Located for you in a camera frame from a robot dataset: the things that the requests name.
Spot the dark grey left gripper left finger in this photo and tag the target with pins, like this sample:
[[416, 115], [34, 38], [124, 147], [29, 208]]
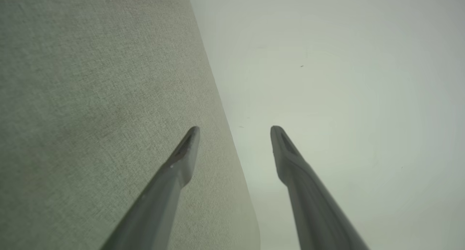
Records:
[[163, 202]]

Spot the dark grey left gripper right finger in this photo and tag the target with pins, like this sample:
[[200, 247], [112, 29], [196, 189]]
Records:
[[312, 210]]

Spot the grey fabric mat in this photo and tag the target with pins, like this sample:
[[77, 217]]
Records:
[[91, 115]]

